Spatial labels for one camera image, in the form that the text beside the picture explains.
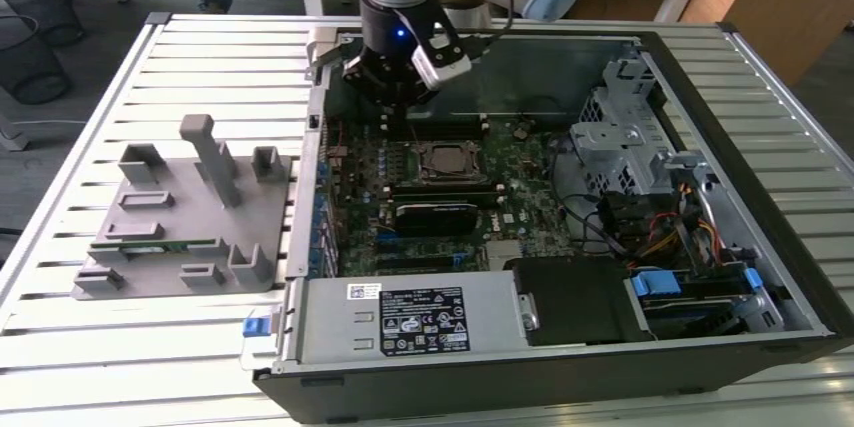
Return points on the silver green CPU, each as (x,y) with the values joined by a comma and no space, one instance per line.
(447,159)

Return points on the CPU socket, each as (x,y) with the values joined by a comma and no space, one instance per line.
(417,146)

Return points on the black RAM slot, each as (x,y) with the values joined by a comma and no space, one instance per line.
(433,131)
(433,125)
(433,119)
(440,197)
(440,186)
(440,191)
(440,202)

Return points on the black graphics card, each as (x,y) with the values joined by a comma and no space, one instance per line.
(436,219)

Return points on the green motherboard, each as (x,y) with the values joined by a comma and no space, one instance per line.
(534,197)

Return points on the silver metal drive cage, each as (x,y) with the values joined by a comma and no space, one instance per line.
(614,142)

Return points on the grey parts rack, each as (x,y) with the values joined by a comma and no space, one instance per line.
(180,207)

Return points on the silver chipset heatsink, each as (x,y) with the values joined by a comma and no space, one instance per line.
(502,254)

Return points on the black mesh waste bin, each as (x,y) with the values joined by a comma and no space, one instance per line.
(60,12)
(33,62)

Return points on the green RAM stick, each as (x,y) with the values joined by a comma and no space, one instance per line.
(153,246)

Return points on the silver power supply unit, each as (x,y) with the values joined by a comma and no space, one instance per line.
(320,317)

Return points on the black plastic shroud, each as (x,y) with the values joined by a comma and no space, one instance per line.
(574,297)

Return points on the wooden cabinet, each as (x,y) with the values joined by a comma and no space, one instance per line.
(787,7)

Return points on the blue case latch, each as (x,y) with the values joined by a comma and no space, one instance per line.
(256,327)

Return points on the blue disk carrier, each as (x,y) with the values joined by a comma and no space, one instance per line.
(656,287)

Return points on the black PC case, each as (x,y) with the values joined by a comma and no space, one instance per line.
(467,392)

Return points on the blue plastic drive tab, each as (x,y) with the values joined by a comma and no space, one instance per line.
(751,282)

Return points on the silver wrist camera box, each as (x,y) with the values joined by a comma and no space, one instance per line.
(440,69)

